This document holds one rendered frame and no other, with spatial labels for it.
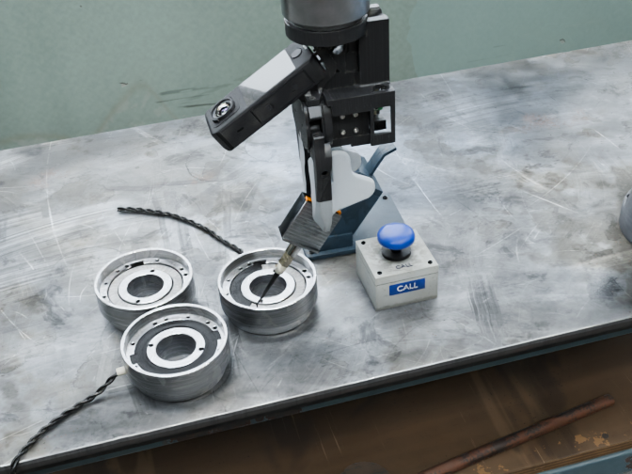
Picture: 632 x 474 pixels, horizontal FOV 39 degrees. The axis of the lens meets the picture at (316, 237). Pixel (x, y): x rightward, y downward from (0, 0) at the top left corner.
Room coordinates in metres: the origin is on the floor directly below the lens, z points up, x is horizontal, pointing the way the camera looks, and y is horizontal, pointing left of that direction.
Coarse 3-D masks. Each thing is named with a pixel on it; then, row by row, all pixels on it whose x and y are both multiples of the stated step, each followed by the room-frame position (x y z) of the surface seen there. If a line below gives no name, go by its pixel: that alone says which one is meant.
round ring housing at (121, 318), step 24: (120, 264) 0.78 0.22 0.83; (144, 264) 0.78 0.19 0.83; (168, 264) 0.78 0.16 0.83; (96, 288) 0.73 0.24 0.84; (120, 288) 0.74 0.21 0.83; (144, 288) 0.76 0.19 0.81; (168, 288) 0.74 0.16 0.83; (192, 288) 0.73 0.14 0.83; (120, 312) 0.70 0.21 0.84; (144, 312) 0.69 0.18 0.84
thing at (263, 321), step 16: (240, 256) 0.77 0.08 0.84; (256, 256) 0.78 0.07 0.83; (272, 256) 0.78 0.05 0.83; (304, 256) 0.76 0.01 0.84; (224, 272) 0.75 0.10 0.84; (256, 272) 0.75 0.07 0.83; (272, 272) 0.75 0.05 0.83; (304, 272) 0.75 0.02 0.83; (224, 288) 0.73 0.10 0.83; (256, 288) 0.74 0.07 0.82; (272, 288) 0.75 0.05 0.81; (288, 288) 0.72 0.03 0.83; (224, 304) 0.70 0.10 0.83; (240, 304) 0.69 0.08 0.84; (272, 304) 0.70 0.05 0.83; (288, 304) 0.68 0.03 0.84; (304, 304) 0.69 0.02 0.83; (240, 320) 0.69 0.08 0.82; (256, 320) 0.68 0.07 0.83; (272, 320) 0.68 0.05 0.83; (288, 320) 0.68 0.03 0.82; (304, 320) 0.70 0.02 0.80
